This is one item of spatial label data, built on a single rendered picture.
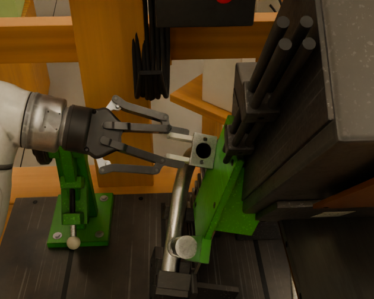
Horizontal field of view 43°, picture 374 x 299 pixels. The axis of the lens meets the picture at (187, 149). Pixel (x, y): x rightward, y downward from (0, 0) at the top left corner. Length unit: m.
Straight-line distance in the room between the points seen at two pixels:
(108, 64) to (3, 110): 0.33
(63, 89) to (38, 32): 2.28
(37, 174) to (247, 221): 0.68
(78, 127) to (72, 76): 2.76
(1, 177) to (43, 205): 0.41
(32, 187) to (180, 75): 2.31
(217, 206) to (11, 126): 0.33
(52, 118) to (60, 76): 2.78
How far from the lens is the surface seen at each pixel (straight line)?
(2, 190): 0.78
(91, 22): 0.97
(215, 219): 0.75
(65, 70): 3.60
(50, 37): 1.10
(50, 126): 0.74
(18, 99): 0.76
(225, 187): 0.70
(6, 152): 0.77
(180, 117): 2.98
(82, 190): 1.02
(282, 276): 1.01
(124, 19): 0.96
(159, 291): 0.88
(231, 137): 0.60
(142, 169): 0.77
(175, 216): 0.90
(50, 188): 1.24
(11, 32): 1.11
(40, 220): 1.14
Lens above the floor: 1.70
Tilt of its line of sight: 39 degrees down
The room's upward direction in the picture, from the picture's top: straight up
